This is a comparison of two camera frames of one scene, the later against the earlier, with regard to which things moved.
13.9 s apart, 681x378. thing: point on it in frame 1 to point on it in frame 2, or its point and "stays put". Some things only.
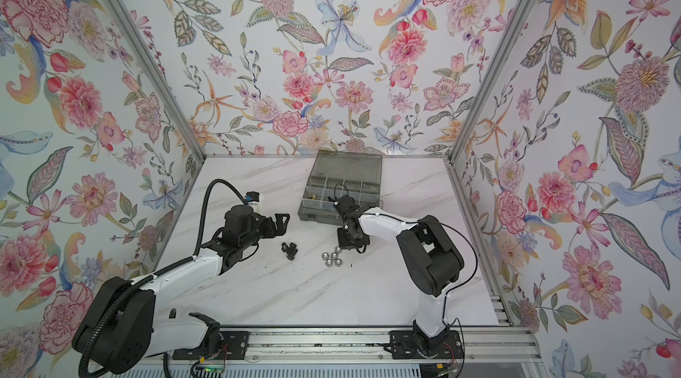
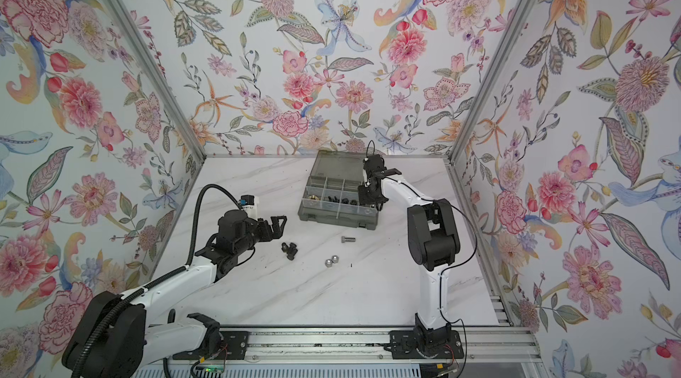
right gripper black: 342,241 to 363,197
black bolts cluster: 290,249 stays put
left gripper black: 281,227 stays put
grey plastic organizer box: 334,174 stays put
